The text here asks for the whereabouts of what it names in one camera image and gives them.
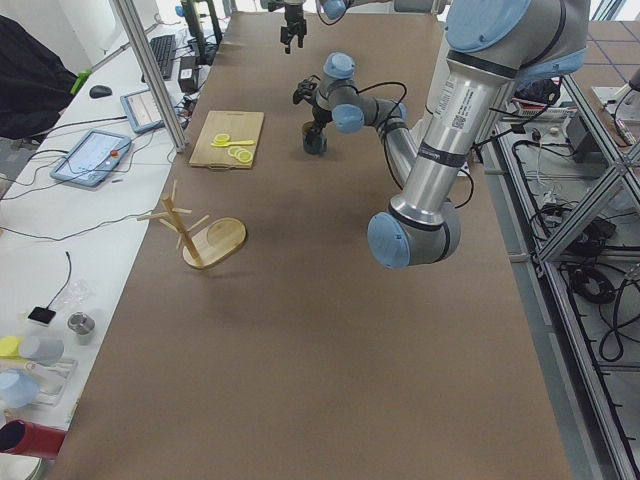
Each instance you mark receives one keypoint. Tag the yellow plastic cup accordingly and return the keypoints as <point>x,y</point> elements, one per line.
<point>9,346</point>

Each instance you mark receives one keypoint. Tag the yellow plastic knife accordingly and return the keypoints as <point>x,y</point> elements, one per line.
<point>232,143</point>

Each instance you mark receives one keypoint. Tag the clear plastic tray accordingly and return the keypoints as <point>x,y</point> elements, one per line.
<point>53,380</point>

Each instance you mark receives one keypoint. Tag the aluminium frame post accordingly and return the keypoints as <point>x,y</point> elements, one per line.
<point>137,36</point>

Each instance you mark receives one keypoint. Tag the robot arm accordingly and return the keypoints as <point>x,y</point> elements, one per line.
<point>491,43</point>
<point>331,12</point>

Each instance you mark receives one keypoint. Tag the bamboo cutting board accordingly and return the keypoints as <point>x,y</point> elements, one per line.
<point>221,126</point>

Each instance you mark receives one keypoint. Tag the black computer mouse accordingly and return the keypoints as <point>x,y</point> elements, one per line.
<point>99,91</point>

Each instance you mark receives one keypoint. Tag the black keyboard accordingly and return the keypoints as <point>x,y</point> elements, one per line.
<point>163,48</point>

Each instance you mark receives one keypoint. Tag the wooden cup storage rack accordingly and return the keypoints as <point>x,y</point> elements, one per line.
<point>205,243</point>

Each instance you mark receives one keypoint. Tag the black power adapter box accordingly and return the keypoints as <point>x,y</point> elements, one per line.
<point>188,77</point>

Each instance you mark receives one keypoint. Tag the teach pendant tablet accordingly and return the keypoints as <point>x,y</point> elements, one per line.
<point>141,111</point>
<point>92,159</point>

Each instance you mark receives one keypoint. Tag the small black square pad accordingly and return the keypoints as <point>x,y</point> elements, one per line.
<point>42,315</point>

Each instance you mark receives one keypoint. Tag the near teach pendant tablet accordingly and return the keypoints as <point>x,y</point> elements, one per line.
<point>92,159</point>

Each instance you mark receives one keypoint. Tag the aluminium side frame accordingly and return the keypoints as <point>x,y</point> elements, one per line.
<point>565,179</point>

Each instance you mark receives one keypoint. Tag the red cylindrical tube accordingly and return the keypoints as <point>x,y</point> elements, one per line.
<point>21,437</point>

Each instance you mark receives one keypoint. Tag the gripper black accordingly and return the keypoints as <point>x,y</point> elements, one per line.
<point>318,115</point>
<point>292,16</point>

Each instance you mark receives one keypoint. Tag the far teach pendant tablet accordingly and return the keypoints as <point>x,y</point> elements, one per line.
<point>141,111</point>

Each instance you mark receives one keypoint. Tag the blue mug yellow inside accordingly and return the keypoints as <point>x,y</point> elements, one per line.
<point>312,149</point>

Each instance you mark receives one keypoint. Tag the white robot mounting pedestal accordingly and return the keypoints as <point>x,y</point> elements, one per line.
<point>454,104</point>

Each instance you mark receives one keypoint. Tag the small metal cylinder weight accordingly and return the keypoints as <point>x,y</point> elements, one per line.
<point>82,326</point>

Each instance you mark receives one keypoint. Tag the crumpled clear plastic bag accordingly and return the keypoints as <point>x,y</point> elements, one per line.
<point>75,297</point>

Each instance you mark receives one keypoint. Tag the grey plastic cup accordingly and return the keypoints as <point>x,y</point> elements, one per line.
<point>43,350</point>

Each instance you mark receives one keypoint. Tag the light blue plastic cup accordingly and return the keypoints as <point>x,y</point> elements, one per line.
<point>18,388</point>

